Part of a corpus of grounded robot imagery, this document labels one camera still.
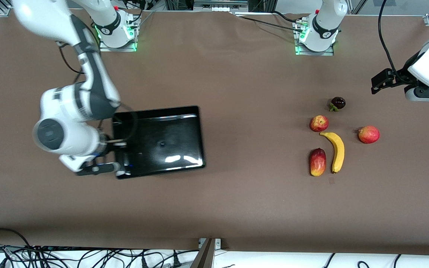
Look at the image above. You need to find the black plastic box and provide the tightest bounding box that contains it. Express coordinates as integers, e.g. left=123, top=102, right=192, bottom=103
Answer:
left=111, top=105, right=206, bottom=180

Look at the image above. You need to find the red yellow apple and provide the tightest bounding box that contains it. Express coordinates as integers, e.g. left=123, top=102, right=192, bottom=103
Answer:
left=309, top=115, right=329, bottom=133

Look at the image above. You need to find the yellow banana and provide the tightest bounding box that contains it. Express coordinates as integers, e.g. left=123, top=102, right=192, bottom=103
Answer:
left=319, top=131, right=345, bottom=174

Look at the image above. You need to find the dark purple mangosteen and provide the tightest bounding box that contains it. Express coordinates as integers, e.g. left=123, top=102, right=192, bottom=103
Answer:
left=329, top=96, right=346, bottom=112

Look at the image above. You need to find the red pomegranate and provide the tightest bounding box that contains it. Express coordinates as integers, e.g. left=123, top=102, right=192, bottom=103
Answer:
left=357, top=125, right=380, bottom=144

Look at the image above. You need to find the red yellow mango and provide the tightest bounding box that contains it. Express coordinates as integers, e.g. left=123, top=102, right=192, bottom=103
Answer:
left=309, top=148, right=327, bottom=177

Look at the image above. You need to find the aluminium profile leg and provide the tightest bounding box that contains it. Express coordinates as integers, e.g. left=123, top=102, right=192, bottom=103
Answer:
left=190, top=238, right=216, bottom=268

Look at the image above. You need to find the white power strip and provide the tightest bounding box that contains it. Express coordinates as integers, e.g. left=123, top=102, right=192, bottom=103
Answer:
left=193, top=0, right=249, bottom=12

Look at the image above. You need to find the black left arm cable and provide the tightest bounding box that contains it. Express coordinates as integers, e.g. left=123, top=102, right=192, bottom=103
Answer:
left=378, top=0, right=401, bottom=77

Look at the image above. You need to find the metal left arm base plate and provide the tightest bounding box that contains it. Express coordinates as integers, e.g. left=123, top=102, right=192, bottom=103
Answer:
left=295, top=17, right=335, bottom=56

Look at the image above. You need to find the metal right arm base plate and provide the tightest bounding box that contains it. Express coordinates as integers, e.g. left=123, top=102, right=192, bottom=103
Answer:
left=98, top=11, right=139, bottom=52

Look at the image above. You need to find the black cable on table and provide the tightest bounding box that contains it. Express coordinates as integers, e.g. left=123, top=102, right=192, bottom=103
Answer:
left=237, top=10, right=306, bottom=34

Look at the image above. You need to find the small metal table bracket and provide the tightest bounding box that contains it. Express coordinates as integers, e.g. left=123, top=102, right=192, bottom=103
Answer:
left=198, top=238, right=222, bottom=249

